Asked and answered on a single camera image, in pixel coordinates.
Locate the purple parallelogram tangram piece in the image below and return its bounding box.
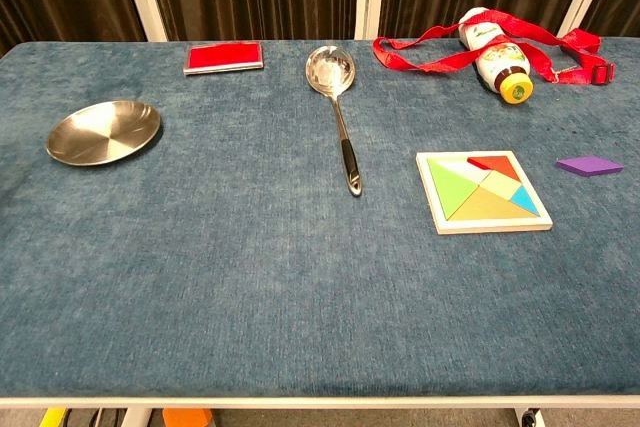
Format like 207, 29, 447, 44
555, 155, 625, 178

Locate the green large triangle tangram piece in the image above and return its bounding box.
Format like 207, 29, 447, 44
427, 158, 490, 221

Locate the orange large triangle tangram piece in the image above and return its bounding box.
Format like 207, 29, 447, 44
451, 185, 540, 222

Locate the colourful tangram puzzle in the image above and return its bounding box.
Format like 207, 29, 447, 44
415, 149, 554, 236

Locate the red triangle tangram piece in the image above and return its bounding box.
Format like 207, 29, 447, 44
467, 154, 518, 183

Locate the yellow square tangram piece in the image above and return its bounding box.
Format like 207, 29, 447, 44
479, 169, 525, 204

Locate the blue small triangle tangram piece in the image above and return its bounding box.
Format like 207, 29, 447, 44
507, 184, 540, 217

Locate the blue fabric table cover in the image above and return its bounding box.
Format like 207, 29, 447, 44
0, 39, 640, 398

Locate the red flat card case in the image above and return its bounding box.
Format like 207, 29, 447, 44
182, 40, 265, 77

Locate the white bottle with yellow cap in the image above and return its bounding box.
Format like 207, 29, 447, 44
457, 6, 534, 106

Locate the round stainless steel plate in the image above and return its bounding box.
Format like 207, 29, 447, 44
45, 100, 163, 167

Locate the orange object under table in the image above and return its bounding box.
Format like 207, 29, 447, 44
162, 407, 214, 427

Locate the steel ladle with black handle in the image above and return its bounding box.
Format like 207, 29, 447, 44
305, 45, 364, 198

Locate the red lanyard strap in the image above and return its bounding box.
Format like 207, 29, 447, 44
371, 8, 617, 87

